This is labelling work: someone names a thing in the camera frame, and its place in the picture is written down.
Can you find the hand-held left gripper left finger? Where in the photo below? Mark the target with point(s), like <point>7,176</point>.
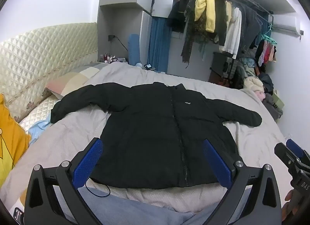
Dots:
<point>88,159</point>

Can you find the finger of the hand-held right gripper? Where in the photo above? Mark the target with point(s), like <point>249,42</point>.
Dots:
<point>287,154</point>
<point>295,147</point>

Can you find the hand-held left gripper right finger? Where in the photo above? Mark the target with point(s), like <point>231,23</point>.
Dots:
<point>216,164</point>

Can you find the black puffer jacket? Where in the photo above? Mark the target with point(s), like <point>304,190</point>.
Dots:
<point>145,130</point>

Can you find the pile of clothes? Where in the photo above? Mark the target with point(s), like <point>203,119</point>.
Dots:
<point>268,82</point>

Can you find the person's right hand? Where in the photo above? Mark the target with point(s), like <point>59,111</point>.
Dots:
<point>288,197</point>

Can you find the grey beige duvet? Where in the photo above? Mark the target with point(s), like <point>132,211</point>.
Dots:
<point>72,128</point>

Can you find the light blue cloth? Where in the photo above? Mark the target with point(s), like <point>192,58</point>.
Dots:
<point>38,128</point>

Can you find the cream quilted bed pad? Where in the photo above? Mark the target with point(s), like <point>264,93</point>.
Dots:
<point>38,110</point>

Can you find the yellow printed cushion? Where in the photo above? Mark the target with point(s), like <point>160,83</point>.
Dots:
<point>12,142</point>

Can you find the pastel plaid pillow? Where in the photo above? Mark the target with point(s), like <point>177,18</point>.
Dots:
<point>70,80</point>

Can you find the black phone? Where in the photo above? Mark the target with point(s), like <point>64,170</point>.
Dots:
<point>18,215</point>

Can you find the black storage rack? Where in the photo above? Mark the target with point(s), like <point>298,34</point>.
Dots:
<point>220,67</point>

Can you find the pink hanging garments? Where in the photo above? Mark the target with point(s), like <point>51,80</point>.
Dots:
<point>266,53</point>

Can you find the cluster of cosmetic bottles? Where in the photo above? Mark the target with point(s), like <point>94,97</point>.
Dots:
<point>110,58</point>

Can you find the small device with screen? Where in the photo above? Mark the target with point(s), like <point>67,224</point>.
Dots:
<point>148,66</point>

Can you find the green clip hanger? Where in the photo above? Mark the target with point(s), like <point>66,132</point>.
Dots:
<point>268,38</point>

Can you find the cream quilted headboard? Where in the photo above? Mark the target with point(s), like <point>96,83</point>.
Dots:
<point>36,53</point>

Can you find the blue rolled mat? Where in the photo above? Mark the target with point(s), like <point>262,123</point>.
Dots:
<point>134,48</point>

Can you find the white air conditioner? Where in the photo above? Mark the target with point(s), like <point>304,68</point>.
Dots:
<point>285,25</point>

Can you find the white hanging sweater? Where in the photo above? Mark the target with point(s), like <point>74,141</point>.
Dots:
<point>233,34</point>

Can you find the dark grey hanging coats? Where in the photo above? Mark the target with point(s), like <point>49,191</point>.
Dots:
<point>249,26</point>

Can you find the blue curtain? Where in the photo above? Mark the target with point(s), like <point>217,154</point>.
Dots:
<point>157,46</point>

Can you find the dark patterned hanging garment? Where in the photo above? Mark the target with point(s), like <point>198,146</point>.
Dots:
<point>193,29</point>

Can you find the black hanging top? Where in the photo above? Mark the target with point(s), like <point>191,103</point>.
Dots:
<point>220,21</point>

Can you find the yellow hoodie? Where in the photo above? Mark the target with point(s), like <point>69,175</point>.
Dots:
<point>209,9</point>

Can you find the black hanging jacket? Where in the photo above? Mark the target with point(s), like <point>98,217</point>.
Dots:
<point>179,9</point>

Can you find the black wall charger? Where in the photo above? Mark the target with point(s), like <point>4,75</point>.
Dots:
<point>111,37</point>

